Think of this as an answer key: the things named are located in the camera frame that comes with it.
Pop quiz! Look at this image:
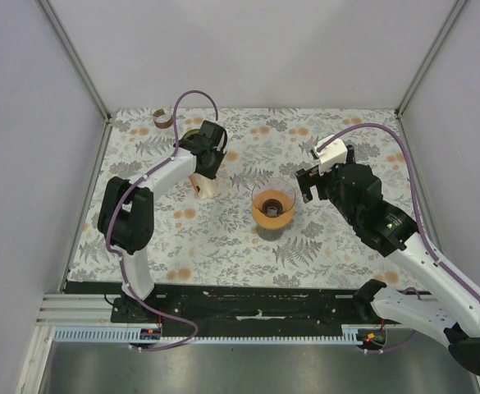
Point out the orange coffee filter pack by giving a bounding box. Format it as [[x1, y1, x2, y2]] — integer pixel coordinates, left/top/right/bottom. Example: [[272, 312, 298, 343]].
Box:
[[189, 173, 217, 199]]

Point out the grey glass carafe wooden collar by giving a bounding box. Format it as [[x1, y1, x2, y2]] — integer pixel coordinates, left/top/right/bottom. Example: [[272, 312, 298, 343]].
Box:
[[251, 188, 295, 241]]

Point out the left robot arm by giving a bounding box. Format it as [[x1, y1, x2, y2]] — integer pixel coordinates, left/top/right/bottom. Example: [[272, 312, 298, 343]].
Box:
[[98, 121, 227, 323]]

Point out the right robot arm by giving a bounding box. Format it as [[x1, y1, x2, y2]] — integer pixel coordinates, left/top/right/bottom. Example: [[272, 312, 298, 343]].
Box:
[[296, 140, 480, 376]]

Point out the green glass dripper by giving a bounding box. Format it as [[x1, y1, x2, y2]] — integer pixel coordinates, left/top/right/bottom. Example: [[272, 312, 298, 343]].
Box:
[[181, 129, 199, 141]]

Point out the clear glass carafe brown collar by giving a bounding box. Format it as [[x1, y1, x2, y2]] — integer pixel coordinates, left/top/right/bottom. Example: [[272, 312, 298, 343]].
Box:
[[152, 106, 173, 130]]

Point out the floral patterned table mat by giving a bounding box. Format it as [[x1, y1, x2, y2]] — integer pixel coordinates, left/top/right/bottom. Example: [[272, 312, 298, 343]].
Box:
[[67, 107, 432, 289]]

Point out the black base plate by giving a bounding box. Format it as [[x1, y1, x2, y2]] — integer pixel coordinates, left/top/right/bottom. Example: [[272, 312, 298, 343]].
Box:
[[110, 281, 404, 338]]

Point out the white slotted cable duct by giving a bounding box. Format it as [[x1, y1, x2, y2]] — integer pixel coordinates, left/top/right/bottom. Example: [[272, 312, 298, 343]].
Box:
[[53, 324, 366, 343]]

